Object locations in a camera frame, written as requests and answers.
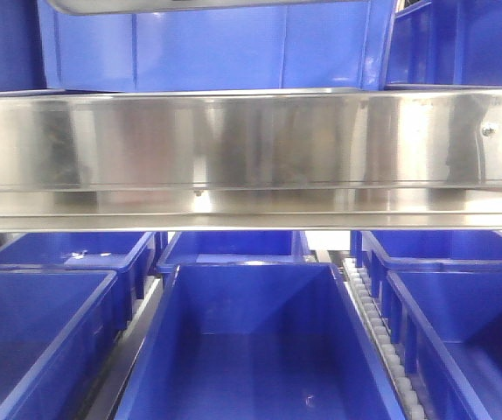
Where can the blue rear centre bin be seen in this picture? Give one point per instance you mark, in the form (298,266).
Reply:
(236,246)

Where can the silver metal tray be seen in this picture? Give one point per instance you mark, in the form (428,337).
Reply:
(99,7)

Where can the stainless steel shelf front rail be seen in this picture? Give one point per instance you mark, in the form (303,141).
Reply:
(338,158)

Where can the blue lower right bin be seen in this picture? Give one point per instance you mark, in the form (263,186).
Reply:
(447,329)

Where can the blue upper right bin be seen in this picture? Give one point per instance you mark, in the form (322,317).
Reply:
(447,43)

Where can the grey metal divider rail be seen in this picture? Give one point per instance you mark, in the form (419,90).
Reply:
(114,378)

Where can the blue lower left bin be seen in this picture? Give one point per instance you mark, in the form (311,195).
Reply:
(56,330)

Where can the blue lower centre bin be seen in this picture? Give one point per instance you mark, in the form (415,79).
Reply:
(273,341)

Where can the white roller track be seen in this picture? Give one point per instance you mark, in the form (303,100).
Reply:
(357,284)

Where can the blue rear right bin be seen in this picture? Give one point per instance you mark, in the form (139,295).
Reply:
(379,251)

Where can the blue rear left bin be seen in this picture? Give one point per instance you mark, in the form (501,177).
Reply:
(129,254)

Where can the large blue upper bin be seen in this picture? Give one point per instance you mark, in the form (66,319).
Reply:
(313,45)

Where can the silver rail screw right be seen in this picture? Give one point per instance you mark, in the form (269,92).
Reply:
(489,129)

